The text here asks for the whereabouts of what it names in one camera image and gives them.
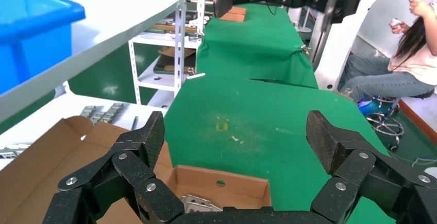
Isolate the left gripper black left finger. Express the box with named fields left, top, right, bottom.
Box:
left=42, top=111, right=185, bottom=224

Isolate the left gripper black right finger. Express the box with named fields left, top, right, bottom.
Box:
left=305, top=110, right=437, bottom=224

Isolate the flat brown cardboard piece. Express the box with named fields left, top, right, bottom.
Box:
left=219, top=6, right=247, bottom=23

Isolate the brown cardboard stack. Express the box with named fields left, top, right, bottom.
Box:
left=154, top=46, right=197, bottom=75

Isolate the brown cardboard box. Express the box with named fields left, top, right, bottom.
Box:
left=0, top=116, right=272, bottom=224

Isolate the blue plastic tray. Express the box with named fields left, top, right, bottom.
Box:
left=0, top=0, right=86, bottom=95

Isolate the blue shoe cover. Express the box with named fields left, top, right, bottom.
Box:
left=358, top=99, right=380, bottom=117

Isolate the chrome swivel stool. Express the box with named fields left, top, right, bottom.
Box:
left=358, top=89, right=436, bottom=151

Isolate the white robot torso column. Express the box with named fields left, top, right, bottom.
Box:
left=313, top=0, right=382, bottom=92

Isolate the green table cloth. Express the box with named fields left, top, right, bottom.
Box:
left=163, top=77, right=392, bottom=224
left=196, top=3, right=319, bottom=90

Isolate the white metal storage rack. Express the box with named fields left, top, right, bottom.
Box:
left=129, top=0, right=208, bottom=107

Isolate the silver metal I/O shield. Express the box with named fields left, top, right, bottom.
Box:
left=184, top=201, right=223, bottom=213
left=181, top=195, right=212, bottom=206

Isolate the white paper sheet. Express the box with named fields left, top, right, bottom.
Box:
left=0, top=91, right=169, bottom=170

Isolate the seated long-haired person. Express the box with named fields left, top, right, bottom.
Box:
left=340, top=0, right=437, bottom=103

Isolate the white ribbed shelf board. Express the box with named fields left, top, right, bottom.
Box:
left=0, top=0, right=187, bottom=123

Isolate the white floor cable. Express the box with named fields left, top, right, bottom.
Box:
left=399, top=156, right=437, bottom=169

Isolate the bent grey metal bracket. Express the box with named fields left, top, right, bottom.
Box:
left=0, top=144, right=29, bottom=159

